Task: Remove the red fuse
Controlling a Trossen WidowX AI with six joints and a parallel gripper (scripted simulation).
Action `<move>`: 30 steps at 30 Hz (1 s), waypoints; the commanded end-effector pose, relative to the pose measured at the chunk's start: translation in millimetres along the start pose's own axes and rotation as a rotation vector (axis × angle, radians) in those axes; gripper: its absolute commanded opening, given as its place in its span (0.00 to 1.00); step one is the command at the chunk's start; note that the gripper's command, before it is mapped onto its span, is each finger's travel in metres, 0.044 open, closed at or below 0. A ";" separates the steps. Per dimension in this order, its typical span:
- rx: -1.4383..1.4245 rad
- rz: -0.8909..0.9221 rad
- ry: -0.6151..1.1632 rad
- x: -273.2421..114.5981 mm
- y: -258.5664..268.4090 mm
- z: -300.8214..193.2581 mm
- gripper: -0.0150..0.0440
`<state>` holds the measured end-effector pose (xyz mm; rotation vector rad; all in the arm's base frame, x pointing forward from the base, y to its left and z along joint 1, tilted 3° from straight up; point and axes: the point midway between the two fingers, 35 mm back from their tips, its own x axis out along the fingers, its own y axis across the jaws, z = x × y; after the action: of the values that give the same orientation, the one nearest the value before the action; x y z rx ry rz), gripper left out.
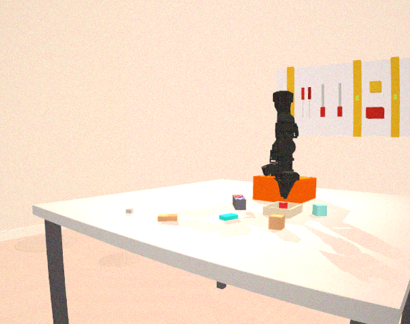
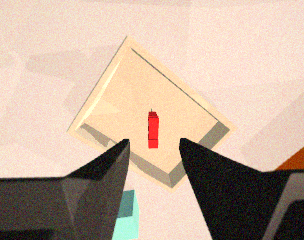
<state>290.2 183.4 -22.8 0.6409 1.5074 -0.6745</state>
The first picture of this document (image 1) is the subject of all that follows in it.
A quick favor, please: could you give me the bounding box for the cyan flat block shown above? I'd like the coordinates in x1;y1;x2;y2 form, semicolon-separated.
219;213;238;221

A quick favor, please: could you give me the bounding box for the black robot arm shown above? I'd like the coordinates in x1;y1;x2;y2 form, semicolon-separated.
261;90;299;176

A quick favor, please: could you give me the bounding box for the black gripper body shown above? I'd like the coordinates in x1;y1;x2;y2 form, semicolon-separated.
271;155;300;181

